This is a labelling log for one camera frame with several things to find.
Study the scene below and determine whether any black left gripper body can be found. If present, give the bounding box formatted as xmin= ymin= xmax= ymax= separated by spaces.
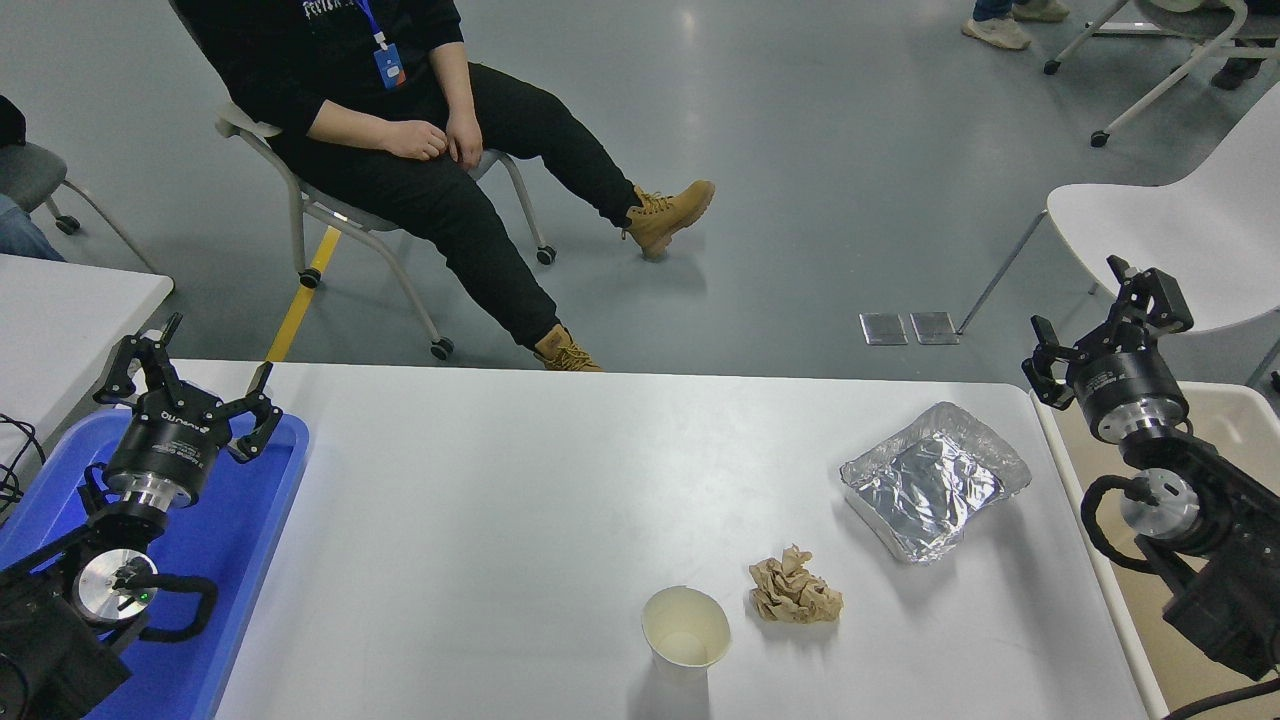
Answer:
xmin=105 ymin=390 xmax=234 ymax=497

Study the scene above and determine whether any crumpled tan paper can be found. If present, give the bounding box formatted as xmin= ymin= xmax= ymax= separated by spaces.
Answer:
xmin=748 ymin=545 xmax=844 ymax=625

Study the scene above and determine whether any white frame rolling chair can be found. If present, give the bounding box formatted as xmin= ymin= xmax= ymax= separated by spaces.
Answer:
xmin=1042 ymin=0 xmax=1280 ymax=149
xmin=215 ymin=100 xmax=557 ymax=361

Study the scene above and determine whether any person's right hand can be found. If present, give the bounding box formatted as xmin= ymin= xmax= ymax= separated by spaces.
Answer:
xmin=378 ymin=118 xmax=449 ymax=162

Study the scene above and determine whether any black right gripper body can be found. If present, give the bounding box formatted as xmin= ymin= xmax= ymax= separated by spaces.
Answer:
xmin=1068 ymin=346 xmax=1192 ymax=438

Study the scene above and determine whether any foil tray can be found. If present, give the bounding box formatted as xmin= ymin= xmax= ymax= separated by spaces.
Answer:
xmin=840 ymin=402 xmax=1033 ymax=565

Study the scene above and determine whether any person's left hand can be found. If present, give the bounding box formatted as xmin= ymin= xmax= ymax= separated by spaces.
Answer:
xmin=444 ymin=108 xmax=486 ymax=171

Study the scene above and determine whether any large pale bin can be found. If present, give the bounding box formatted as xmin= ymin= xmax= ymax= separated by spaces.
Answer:
xmin=1032 ymin=382 xmax=1280 ymax=720

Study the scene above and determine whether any blue plastic tray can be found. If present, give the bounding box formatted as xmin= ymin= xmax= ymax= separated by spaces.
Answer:
xmin=0 ymin=408 xmax=311 ymax=720

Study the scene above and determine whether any white side table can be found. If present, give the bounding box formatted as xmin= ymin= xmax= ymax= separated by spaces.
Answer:
xmin=0 ymin=253 xmax=176 ymax=481

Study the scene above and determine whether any white paper cup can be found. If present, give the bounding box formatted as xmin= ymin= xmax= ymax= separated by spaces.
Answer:
xmin=642 ymin=586 xmax=732 ymax=687

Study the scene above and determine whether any white shell chair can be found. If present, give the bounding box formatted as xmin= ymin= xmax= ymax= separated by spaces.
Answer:
xmin=955 ymin=80 xmax=1280 ymax=391

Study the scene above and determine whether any badge on blue lanyard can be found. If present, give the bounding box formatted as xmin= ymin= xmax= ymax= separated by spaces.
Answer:
xmin=355 ymin=0 xmax=408 ymax=91

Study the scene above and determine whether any grey office chair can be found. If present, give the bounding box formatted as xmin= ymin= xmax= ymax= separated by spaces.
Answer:
xmin=0 ymin=140 xmax=161 ymax=276

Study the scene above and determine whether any thin black cable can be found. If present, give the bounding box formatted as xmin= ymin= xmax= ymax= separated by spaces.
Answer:
xmin=0 ymin=413 xmax=46 ymax=521

